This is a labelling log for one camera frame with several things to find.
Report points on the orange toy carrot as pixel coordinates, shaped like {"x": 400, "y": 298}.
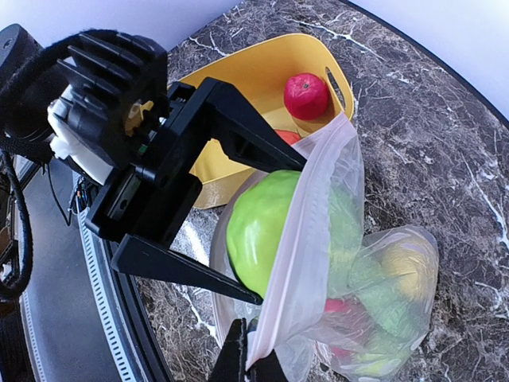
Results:
{"x": 290, "y": 137}

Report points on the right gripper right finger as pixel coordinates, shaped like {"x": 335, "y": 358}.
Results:
{"x": 267, "y": 369}

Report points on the yellow toy lemon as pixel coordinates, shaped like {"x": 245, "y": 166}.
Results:
{"x": 411, "y": 264}

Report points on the green toy apple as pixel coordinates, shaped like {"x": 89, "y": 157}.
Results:
{"x": 255, "y": 227}

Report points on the clear dotted zip bag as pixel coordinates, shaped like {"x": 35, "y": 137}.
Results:
{"x": 290, "y": 319}

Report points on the yellow plastic basket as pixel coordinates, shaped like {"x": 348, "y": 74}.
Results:
{"x": 260, "y": 73}

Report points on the green toy grapes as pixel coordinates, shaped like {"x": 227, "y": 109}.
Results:
{"x": 355, "y": 269}

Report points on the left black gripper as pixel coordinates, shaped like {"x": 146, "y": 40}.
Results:
{"x": 137, "y": 137}

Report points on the red toy tomato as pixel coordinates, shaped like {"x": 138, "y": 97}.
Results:
{"x": 350, "y": 326}

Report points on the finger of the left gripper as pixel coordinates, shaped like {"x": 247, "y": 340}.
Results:
{"x": 139, "y": 257}

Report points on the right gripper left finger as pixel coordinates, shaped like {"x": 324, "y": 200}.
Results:
{"x": 230, "y": 365}

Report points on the red toy apple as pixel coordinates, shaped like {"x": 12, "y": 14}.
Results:
{"x": 306, "y": 96}

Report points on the white slotted cable duct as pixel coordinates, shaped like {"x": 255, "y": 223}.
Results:
{"x": 110, "y": 315}

